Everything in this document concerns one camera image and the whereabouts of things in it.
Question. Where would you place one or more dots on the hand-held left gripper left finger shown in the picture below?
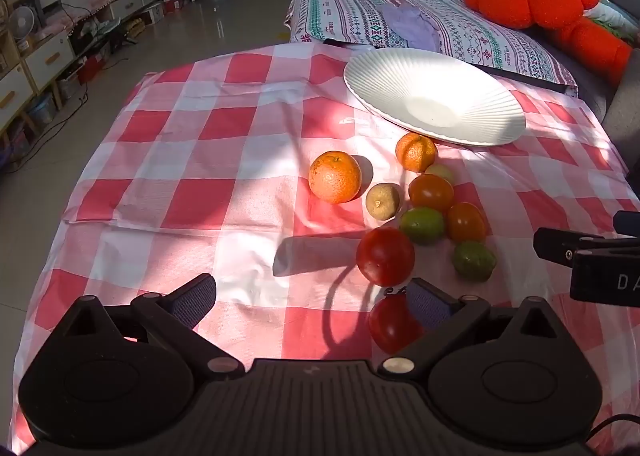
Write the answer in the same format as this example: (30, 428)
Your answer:
(192, 298)

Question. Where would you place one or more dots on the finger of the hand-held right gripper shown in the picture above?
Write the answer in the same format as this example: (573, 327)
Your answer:
(555, 243)
(627, 222)

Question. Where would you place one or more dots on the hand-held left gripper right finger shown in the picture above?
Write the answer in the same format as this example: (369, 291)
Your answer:
(427, 303)

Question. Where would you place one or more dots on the red tomato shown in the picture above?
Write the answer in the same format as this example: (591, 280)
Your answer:
(390, 326)
(385, 256)

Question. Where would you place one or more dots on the green lime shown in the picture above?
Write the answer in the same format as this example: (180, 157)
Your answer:
(474, 261)
(422, 226)

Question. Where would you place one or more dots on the orange tomato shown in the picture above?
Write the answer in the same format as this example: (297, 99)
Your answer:
(431, 192)
(466, 222)

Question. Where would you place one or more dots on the brown longan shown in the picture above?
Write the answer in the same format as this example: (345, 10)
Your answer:
(382, 201)

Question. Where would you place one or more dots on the small orange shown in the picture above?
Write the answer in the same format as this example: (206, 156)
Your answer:
(416, 152)

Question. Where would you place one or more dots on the white ribbed plate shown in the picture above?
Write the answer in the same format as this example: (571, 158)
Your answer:
(435, 96)

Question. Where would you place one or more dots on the orange pumpkin plush pillow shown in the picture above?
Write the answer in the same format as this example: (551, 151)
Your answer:
(620, 106)

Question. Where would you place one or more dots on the yellow-green fruit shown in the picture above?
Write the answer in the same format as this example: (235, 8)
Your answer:
(442, 171)

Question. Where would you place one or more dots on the red white checked tablecloth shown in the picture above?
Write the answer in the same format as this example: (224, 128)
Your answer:
(200, 161)

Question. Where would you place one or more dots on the large orange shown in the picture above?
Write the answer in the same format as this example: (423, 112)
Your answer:
(334, 177)

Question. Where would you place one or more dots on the small orange persimmon plush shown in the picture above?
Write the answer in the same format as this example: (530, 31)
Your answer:
(595, 49)

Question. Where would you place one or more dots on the blue plastic storage bin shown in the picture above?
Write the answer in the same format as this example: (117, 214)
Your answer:
(41, 109)

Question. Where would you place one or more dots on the purple cloth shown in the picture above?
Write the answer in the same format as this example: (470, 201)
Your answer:
(410, 26)

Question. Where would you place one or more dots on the wooden cabinet white drawers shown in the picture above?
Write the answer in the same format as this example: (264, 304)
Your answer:
(42, 56)

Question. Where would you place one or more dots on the patterned bed pillow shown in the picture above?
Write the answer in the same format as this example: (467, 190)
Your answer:
(350, 11)

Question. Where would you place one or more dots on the small desk fan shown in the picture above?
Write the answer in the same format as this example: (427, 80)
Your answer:
(21, 22)

